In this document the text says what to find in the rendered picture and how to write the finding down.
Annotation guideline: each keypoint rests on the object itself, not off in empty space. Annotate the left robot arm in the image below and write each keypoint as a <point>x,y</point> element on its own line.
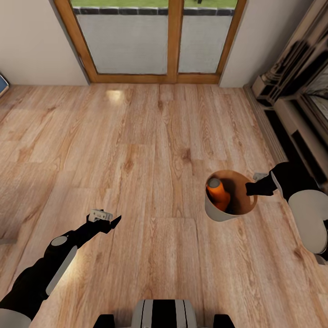
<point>35,283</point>

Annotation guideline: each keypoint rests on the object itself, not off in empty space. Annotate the wood fireplace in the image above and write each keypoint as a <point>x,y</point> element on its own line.
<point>290,101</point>

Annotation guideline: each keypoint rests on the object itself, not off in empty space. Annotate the door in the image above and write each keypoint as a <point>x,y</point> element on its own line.
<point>152,41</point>

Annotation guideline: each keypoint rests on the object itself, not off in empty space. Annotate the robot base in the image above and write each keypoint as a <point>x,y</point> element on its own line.
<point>220,321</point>

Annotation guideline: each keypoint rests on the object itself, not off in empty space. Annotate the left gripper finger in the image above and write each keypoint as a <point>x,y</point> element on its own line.
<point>114,223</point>

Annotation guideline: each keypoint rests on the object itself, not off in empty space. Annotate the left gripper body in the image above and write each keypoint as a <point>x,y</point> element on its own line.
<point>95,227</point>

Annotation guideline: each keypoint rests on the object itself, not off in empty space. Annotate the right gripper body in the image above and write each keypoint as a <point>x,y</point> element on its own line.
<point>258,188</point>

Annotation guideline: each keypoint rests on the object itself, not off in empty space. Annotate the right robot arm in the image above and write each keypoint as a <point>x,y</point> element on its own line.
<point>309,205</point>

